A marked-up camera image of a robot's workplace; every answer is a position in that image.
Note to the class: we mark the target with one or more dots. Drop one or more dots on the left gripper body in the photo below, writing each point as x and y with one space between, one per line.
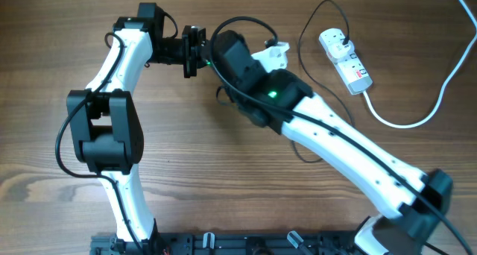
188 43

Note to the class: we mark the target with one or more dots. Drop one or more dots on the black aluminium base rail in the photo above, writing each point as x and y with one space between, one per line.
291 243

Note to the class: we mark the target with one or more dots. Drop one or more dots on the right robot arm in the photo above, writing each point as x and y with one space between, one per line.
410 203

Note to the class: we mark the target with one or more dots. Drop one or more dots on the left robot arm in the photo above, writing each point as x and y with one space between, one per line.
102 137

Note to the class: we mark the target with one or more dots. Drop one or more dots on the white power strip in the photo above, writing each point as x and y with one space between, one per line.
355 77

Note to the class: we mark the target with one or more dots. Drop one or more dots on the white USB charger plug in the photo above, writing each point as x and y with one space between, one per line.
338 51

